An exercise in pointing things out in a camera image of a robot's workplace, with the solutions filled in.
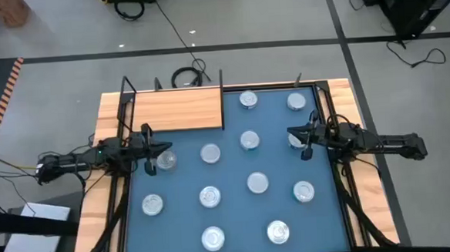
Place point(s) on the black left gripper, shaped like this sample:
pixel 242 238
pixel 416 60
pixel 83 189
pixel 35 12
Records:
pixel 139 144

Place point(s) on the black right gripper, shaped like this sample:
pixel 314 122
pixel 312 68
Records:
pixel 318 133

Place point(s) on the dark blue label tuna can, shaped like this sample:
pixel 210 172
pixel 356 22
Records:
pixel 248 99
pixel 152 204
pixel 294 144
pixel 278 232

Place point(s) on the green label tuna can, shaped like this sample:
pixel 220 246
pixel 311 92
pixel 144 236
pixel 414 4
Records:
pixel 210 153
pixel 257 182
pixel 296 101
pixel 212 238

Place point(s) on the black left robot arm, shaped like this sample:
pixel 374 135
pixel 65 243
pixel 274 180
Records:
pixel 65 163

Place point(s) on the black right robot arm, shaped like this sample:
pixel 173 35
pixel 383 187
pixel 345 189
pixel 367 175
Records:
pixel 384 142

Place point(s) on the grey upright strut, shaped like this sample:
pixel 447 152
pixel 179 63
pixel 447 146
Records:
pixel 298 80

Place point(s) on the black upright strut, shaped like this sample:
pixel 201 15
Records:
pixel 157 84

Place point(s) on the blue table mat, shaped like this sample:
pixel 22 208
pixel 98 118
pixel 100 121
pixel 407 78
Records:
pixel 233 218

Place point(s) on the white flat box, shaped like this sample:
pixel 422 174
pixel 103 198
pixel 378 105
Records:
pixel 37 230

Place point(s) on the black metal beam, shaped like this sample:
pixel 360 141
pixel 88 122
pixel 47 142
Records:
pixel 29 225

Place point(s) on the black computer case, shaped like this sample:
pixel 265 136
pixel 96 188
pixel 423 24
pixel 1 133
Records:
pixel 415 4

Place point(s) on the person's hand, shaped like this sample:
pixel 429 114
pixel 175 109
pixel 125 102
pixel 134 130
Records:
pixel 10 11

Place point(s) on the wooden shelf black metal frame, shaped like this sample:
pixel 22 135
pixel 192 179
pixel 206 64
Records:
pixel 178 109

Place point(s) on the black metal table frame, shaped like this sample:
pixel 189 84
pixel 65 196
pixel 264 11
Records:
pixel 277 86

